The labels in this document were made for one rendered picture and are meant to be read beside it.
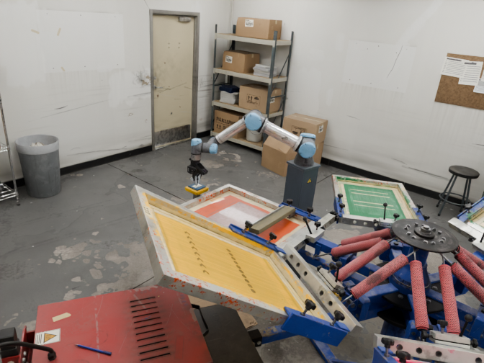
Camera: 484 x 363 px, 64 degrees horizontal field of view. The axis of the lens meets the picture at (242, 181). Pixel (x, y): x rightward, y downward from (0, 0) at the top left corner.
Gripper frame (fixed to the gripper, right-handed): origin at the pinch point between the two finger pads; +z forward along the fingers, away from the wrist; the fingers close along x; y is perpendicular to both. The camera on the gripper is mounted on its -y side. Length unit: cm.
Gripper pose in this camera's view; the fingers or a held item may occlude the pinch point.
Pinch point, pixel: (196, 184)
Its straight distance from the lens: 297.0
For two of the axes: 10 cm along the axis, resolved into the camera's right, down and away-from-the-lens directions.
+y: -7.8, -3.1, 5.5
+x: -6.2, 2.7, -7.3
